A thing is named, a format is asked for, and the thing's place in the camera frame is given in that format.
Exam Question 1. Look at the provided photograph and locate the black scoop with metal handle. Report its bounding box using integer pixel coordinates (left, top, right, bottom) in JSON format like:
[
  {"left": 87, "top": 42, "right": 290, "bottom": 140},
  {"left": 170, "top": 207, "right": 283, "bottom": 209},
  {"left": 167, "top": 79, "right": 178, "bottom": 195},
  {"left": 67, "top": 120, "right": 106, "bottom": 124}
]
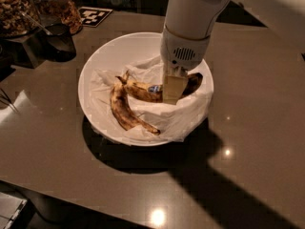
[{"left": 21, "top": 11, "right": 76, "bottom": 62}]

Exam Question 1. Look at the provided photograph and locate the glass jar of nuts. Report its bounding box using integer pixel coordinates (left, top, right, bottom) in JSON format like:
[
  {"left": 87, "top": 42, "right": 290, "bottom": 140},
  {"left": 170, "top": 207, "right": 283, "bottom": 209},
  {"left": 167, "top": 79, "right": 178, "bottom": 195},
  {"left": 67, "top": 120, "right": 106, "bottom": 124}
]
[{"left": 33, "top": 0, "right": 82, "bottom": 34}]

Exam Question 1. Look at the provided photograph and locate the stickered ripe banana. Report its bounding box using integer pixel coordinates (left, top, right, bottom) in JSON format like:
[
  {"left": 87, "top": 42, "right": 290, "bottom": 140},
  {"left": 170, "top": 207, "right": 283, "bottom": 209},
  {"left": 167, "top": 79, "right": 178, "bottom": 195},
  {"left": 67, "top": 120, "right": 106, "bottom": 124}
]
[{"left": 118, "top": 73, "right": 203, "bottom": 103}]

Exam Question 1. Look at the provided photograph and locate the left spotted ripe banana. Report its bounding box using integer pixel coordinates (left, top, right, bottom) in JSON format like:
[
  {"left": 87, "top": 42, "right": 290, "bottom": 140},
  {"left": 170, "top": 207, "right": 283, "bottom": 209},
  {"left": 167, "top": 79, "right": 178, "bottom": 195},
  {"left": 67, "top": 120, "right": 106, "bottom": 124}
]
[{"left": 110, "top": 72, "right": 160, "bottom": 135}]

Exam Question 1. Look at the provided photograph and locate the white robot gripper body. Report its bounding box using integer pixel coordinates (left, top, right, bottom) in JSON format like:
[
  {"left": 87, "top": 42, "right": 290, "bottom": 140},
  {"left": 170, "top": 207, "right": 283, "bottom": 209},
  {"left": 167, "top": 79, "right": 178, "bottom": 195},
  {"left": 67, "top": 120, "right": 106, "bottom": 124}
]
[{"left": 160, "top": 28, "right": 210, "bottom": 75}]

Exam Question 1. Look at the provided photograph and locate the white paper napkin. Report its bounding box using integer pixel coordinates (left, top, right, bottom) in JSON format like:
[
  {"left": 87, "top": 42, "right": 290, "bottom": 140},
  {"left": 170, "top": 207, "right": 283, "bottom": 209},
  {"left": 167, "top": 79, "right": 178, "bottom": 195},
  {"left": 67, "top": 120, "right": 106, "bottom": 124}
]
[{"left": 84, "top": 56, "right": 214, "bottom": 146}]

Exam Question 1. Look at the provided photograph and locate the dark metal stand block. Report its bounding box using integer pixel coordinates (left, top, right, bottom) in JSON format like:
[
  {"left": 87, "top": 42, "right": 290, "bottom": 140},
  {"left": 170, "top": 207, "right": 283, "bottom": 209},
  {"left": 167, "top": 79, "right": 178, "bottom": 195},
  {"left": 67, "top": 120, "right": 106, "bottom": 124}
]
[{"left": 1, "top": 32, "right": 46, "bottom": 69}]

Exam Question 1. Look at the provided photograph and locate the black white fiducial marker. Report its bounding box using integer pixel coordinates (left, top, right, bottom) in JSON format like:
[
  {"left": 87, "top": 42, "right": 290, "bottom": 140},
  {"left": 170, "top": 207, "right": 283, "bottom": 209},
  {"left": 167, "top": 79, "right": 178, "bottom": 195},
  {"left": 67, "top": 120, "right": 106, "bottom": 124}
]
[{"left": 78, "top": 7, "right": 112, "bottom": 28}]

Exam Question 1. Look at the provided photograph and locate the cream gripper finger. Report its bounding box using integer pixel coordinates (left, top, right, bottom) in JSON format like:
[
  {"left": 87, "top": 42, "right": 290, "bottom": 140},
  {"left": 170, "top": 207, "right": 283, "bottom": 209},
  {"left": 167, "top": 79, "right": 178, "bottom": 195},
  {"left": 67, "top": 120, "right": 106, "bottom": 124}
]
[{"left": 162, "top": 66, "right": 188, "bottom": 105}]

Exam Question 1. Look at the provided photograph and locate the glass jar of cashews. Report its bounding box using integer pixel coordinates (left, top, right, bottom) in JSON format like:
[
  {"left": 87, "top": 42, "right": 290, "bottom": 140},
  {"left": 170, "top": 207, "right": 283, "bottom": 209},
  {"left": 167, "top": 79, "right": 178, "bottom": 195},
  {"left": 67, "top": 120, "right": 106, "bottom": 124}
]
[{"left": 0, "top": 0, "right": 40, "bottom": 38}]

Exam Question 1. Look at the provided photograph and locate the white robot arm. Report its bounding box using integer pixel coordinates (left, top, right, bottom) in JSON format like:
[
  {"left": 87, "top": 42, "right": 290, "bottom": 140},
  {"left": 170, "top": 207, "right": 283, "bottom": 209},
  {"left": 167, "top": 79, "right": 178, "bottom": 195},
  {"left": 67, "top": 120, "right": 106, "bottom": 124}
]
[{"left": 160, "top": 0, "right": 305, "bottom": 104}]

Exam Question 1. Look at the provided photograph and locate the white round bowl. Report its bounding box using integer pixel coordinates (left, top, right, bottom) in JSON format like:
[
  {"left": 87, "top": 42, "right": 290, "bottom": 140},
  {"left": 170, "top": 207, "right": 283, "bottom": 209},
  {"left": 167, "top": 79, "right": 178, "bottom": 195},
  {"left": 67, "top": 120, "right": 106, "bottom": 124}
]
[{"left": 77, "top": 31, "right": 214, "bottom": 147}]

